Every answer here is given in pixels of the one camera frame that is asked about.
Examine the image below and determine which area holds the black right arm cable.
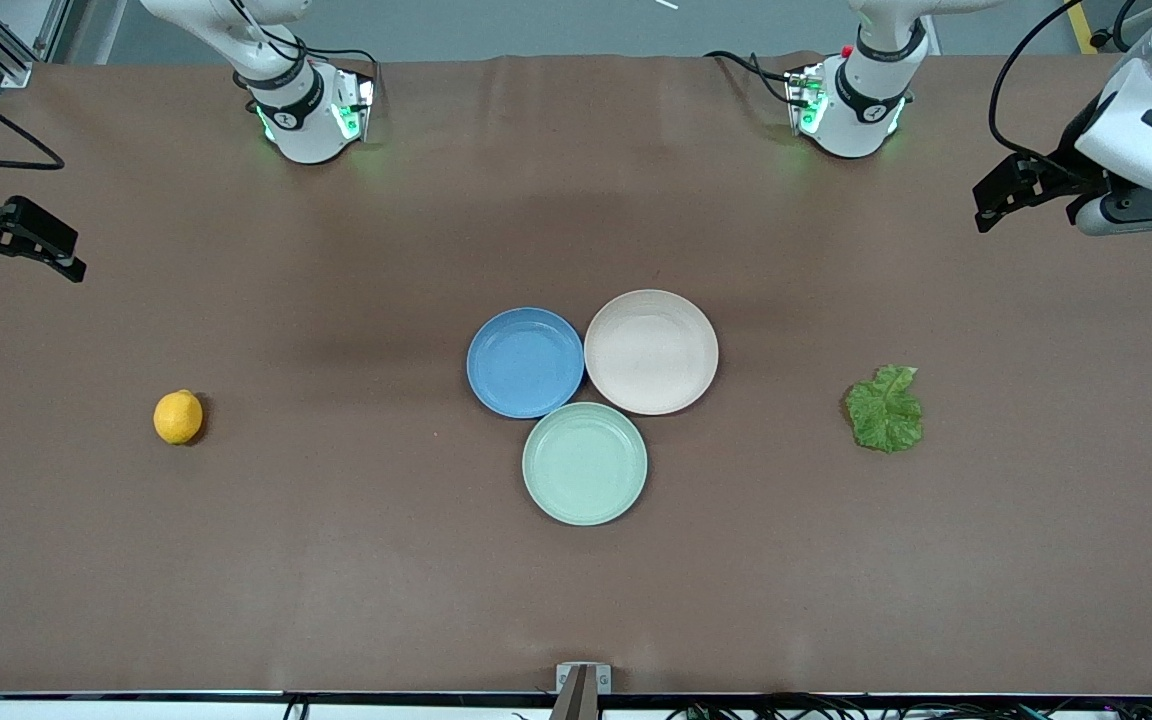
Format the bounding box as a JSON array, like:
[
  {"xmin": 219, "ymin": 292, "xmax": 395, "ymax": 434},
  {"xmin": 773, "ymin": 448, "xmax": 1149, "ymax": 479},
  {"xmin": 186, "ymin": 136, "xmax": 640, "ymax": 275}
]
[{"xmin": 0, "ymin": 72, "xmax": 66, "ymax": 172}]

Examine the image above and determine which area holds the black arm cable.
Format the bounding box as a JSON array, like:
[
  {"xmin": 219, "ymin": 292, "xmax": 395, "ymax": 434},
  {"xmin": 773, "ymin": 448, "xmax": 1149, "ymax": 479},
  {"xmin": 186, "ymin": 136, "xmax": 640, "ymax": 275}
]
[
  {"xmin": 0, "ymin": 72, "xmax": 66, "ymax": 172},
  {"xmin": 988, "ymin": 0, "xmax": 1102, "ymax": 166}
]

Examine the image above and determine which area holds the blue plate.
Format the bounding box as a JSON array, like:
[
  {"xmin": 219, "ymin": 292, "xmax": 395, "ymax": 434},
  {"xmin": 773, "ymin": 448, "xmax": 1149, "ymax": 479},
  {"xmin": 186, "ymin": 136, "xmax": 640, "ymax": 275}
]
[{"xmin": 466, "ymin": 307, "xmax": 585, "ymax": 419}]

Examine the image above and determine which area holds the yellow lemon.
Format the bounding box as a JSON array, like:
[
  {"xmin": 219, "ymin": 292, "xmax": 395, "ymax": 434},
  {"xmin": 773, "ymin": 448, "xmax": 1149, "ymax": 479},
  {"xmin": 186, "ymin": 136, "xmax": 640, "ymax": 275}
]
[{"xmin": 153, "ymin": 389, "xmax": 205, "ymax": 446}]

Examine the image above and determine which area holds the black base cable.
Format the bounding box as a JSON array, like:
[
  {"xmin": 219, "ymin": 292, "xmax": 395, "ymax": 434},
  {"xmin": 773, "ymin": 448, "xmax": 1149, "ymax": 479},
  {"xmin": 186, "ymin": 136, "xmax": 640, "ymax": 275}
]
[{"xmin": 704, "ymin": 50, "xmax": 807, "ymax": 106}]

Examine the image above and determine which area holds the brown table cover mat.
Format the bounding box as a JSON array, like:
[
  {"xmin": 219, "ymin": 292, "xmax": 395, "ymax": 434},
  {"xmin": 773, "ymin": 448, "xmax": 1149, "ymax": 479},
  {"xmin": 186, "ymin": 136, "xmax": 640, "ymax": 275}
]
[{"xmin": 0, "ymin": 52, "xmax": 1152, "ymax": 696}]

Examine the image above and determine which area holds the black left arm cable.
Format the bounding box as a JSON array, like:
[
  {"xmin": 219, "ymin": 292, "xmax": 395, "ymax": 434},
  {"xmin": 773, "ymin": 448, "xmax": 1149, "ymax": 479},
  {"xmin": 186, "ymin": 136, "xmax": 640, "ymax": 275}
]
[{"xmin": 988, "ymin": 0, "xmax": 1102, "ymax": 166}]

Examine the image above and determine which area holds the white table edge rail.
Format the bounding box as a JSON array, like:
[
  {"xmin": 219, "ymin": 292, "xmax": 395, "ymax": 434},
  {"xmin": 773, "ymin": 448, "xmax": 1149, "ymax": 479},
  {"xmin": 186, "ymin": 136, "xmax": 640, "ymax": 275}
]
[{"xmin": 0, "ymin": 697, "xmax": 1152, "ymax": 720}]

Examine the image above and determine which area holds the green lettuce leaf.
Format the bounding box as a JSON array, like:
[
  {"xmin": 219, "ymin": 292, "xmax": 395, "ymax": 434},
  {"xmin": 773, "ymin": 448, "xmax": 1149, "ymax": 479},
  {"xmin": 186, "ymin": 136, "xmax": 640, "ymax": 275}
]
[{"xmin": 844, "ymin": 365, "xmax": 925, "ymax": 454}]

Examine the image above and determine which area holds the pale green plate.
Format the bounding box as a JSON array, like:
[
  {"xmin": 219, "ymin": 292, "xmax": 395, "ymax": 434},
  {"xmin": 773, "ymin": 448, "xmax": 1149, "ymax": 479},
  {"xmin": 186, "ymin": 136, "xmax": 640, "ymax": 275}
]
[{"xmin": 522, "ymin": 402, "xmax": 649, "ymax": 527}]

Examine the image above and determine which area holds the beige pink plate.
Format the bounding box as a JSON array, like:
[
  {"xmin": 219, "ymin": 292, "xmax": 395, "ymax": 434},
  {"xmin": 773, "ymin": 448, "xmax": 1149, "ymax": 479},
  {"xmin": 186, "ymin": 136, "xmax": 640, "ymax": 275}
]
[{"xmin": 584, "ymin": 289, "xmax": 720, "ymax": 416}]

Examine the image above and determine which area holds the metal table edge bracket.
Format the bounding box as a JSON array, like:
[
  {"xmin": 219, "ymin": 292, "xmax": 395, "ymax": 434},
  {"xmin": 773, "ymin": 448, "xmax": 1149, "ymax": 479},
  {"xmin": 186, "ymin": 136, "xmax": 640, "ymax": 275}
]
[{"xmin": 555, "ymin": 662, "xmax": 613, "ymax": 720}]

